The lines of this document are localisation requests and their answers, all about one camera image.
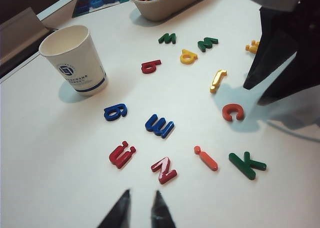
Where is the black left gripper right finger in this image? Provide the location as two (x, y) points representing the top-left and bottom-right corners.
(149, 189), (177, 228)

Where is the green letter m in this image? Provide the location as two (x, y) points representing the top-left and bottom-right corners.
(158, 33), (178, 45)

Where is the brown fabric desk partition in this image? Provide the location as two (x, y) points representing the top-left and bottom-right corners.
(0, 0), (92, 32)

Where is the red letter n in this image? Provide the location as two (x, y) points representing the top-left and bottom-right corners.
(108, 141), (137, 170)

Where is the yellow letter a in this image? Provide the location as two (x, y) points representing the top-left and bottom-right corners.
(179, 49), (198, 65)

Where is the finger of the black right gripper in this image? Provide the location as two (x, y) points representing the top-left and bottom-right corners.
(257, 37), (320, 106)
(243, 7), (298, 90)

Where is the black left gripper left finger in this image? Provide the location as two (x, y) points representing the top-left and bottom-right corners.
(96, 188), (132, 228)

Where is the orange letter i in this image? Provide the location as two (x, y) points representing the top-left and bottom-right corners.
(193, 145), (219, 171)

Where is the yellow letter j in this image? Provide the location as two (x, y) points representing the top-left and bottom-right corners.
(209, 69), (228, 94)

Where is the orange letter c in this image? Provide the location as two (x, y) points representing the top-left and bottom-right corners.
(221, 103), (245, 122)

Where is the beige paper pulp tray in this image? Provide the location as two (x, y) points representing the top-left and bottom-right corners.
(126, 0), (211, 22)

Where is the red letter b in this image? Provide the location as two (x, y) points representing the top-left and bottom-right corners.
(141, 59), (162, 75)

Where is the green letter w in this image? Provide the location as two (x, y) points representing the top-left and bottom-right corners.
(197, 37), (219, 53)

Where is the red letter z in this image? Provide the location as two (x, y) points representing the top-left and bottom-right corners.
(150, 156), (178, 185)

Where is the yellow letter f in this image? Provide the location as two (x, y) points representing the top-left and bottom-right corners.
(245, 39), (261, 55)

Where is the blue letter m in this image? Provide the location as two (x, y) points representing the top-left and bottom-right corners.
(144, 114), (175, 139)

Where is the blue letter g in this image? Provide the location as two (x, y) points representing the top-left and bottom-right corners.
(103, 103), (128, 121)

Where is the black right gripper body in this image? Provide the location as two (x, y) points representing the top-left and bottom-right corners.
(291, 0), (320, 53)

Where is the beige cable tray lid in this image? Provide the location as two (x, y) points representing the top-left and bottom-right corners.
(0, 7), (57, 76)

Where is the green letter k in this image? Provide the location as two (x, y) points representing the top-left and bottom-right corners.
(228, 151), (267, 181)

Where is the teal letter puzzle board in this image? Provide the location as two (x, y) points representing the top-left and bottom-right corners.
(71, 0), (131, 19)

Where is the white paper cup blue logo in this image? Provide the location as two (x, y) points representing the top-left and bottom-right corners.
(38, 25), (109, 98)

